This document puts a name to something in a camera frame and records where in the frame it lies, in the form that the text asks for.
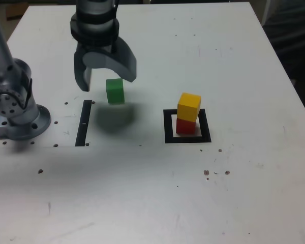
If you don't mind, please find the green cube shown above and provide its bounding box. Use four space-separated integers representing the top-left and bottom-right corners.
105 78 125 104

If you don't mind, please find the yellow cube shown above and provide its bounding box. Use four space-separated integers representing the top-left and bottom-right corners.
177 92 202 122

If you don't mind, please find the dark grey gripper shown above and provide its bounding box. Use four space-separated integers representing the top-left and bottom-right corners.
73 37 138 93

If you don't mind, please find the red cube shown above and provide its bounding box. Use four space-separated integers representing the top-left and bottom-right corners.
175 118 197 135

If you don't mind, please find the black tape square outline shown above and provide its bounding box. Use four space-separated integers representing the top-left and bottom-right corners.
163 108 212 144

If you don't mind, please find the black tape strip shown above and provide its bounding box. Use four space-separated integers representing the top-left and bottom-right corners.
75 100 93 147

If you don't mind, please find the brown cardboard box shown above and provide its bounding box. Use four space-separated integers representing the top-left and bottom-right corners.
5 4 28 20

